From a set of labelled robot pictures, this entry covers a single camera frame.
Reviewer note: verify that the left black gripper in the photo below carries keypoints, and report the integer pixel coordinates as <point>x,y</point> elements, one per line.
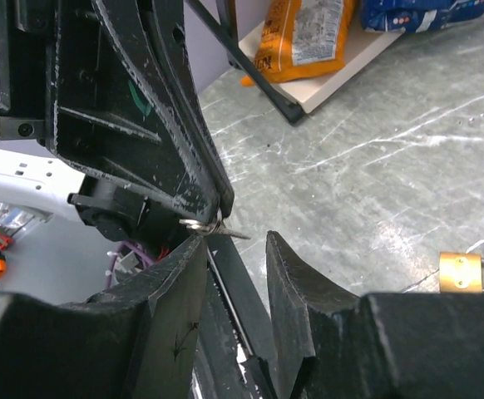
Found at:
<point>113,113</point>

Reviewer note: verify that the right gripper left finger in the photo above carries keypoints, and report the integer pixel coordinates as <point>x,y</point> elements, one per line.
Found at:
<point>167,299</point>

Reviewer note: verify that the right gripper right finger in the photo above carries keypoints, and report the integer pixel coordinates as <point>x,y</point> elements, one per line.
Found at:
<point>307,312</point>

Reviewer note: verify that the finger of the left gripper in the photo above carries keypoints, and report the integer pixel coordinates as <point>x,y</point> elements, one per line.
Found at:
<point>170,28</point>

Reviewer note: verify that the small key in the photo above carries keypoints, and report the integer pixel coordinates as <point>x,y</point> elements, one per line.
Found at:
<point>217,226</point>

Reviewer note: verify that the short shackle brass padlock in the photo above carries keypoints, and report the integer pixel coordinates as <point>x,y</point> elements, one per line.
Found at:
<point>460,273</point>

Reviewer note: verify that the orange snack bag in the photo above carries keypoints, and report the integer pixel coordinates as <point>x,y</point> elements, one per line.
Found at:
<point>303,39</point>

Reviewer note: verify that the blue doritos chip bag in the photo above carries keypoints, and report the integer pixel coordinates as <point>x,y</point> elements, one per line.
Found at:
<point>417,15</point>

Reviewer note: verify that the black frame white shelf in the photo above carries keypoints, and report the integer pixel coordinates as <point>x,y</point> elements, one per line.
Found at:
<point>293,99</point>

